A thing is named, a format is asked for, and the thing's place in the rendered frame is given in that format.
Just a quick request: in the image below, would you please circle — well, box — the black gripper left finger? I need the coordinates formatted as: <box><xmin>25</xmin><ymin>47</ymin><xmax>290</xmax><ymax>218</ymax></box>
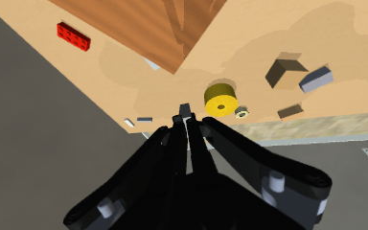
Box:
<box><xmin>63</xmin><ymin>104</ymin><xmax>188</xmax><ymax>230</ymax></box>

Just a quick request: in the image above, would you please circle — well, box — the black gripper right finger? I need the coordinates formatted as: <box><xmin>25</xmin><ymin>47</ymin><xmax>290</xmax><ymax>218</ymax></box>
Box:
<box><xmin>184</xmin><ymin>103</ymin><xmax>333</xmax><ymax>230</ymax></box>

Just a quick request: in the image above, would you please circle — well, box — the red toy building brick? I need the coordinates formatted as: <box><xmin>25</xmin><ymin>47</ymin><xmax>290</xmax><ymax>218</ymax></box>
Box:
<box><xmin>57</xmin><ymin>22</ymin><xmax>91</xmax><ymax>52</ymax></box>

